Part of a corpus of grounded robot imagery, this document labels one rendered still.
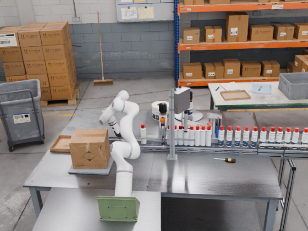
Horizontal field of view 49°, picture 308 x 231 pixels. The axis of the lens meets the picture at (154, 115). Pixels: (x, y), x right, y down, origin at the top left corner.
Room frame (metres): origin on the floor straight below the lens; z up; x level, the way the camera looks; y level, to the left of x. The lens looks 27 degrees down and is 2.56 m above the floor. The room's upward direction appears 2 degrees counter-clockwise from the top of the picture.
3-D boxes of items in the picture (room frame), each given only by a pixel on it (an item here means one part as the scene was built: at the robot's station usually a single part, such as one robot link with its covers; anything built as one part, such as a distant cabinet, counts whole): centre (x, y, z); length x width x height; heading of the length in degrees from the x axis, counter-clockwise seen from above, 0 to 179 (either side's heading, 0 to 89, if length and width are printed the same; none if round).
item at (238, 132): (2.67, -0.76, 0.98); 0.05 x 0.05 x 0.20
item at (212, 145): (2.75, -0.13, 0.86); 1.65 x 0.08 x 0.04; 82
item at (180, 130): (2.74, -0.24, 0.98); 0.05 x 0.05 x 0.20
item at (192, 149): (2.75, -0.13, 0.85); 1.65 x 0.11 x 0.05; 82
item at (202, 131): (2.71, -0.45, 0.98); 0.05 x 0.05 x 0.20
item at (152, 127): (3.18, -0.31, 0.86); 0.80 x 0.67 x 0.05; 82
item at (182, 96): (2.66, -0.23, 1.38); 0.17 x 0.10 x 0.19; 137
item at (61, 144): (2.89, 0.86, 0.85); 0.30 x 0.26 x 0.04; 82
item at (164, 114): (3.04, -0.09, 1.03); 0.09 x 0.09 x 0.30
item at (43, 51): (6.06, 2.06, 0.70); 1.20 x 0.82 x 1.39; 94
